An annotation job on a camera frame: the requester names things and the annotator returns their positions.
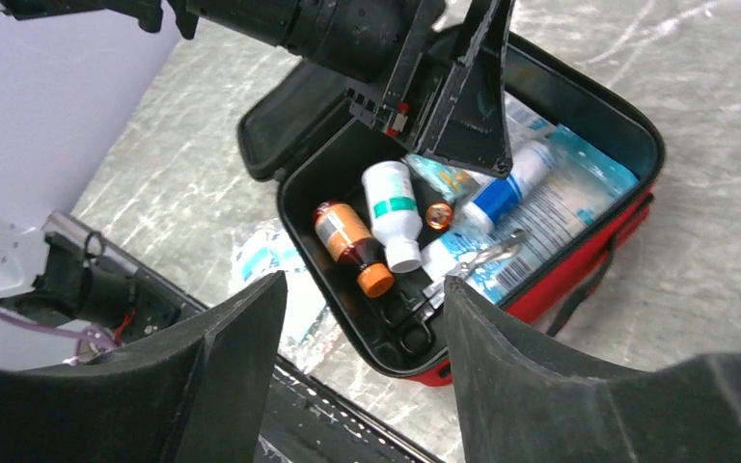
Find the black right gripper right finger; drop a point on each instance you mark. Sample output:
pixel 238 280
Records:
pixel 522 396

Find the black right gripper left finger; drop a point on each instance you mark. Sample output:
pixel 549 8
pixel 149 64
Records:
pixel 194 392

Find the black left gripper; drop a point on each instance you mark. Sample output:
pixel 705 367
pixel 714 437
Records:
pixel 438 94

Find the white bandage roll blue label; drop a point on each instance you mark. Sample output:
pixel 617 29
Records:
pixel 531 165

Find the small orange cap piece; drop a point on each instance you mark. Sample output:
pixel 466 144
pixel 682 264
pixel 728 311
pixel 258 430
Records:
pixel 439 216

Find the white bottle green label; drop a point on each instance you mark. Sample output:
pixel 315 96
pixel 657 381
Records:
pixel 394 215

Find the adhesive bandages clear bag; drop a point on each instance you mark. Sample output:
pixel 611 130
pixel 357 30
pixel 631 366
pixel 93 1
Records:
pixel 310 331

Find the blue cotton swab packet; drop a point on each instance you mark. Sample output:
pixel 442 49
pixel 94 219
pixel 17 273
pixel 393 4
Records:
pixel 583 186

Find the red medicine kit case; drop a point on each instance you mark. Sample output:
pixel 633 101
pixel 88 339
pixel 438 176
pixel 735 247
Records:
pixel 303 135

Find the brown bottle orange cap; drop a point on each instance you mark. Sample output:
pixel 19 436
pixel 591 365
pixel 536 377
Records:
pixel 352 246

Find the teal header small items bag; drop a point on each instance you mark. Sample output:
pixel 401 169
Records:
pixel 451 183

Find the white gauze dressing packet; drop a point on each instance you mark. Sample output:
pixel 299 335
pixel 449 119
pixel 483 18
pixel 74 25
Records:
pixel 524 124

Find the alcohol wipes clear bag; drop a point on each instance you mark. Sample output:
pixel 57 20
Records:
pixel 267 249

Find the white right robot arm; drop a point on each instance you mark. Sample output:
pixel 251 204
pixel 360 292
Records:
pixel 30 257

